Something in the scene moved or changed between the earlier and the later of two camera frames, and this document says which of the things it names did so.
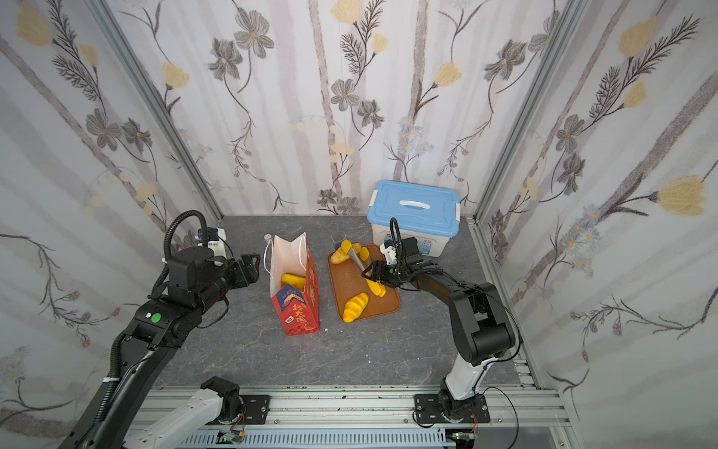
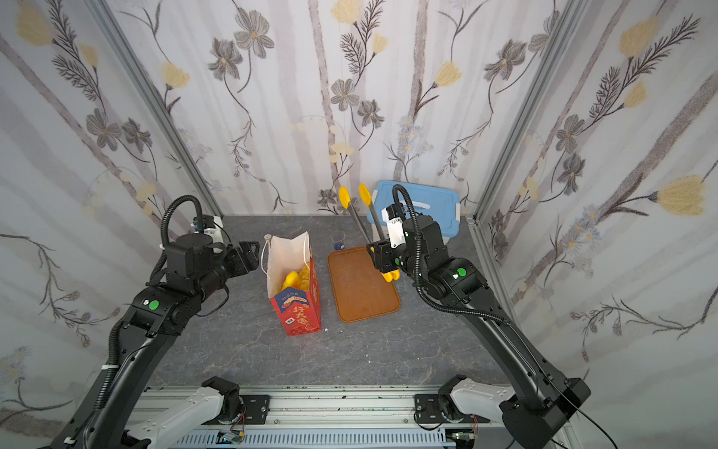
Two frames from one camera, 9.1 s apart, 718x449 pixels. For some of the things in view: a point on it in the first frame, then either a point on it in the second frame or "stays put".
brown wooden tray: [348, 283] stays put
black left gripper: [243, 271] → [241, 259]
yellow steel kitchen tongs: [355, 249] → [345, 198]
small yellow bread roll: [354, 307] → [292, 281]
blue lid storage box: [428, 212] stays put
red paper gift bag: [299, 310] stays put
